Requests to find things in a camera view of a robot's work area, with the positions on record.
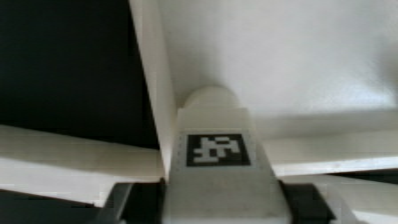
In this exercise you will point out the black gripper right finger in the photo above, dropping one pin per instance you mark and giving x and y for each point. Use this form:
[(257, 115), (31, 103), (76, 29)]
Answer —
[(306, 203)]

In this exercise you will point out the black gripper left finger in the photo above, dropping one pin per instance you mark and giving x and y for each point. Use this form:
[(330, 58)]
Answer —
[(134, 204)]

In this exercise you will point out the white square table top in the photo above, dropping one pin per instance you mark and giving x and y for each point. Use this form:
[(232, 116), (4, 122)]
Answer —
[(303, 55)]

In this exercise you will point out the white U-shaped obstacle fence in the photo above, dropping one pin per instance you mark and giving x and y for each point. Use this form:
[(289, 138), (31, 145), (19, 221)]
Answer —
[(68, 167)]

